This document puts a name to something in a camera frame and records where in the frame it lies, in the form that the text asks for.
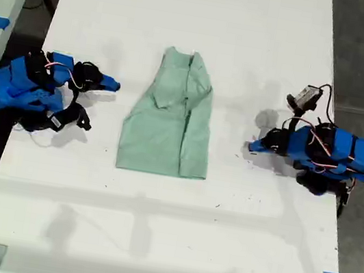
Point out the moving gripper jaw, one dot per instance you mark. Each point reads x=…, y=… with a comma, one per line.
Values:
x=258, y=146
x=109, y=83

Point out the pale green t-shirt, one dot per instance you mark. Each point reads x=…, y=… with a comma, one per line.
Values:
x=166, y=123

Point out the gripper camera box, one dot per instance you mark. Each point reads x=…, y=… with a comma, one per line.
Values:
x=308, y=95
x=53, y=122

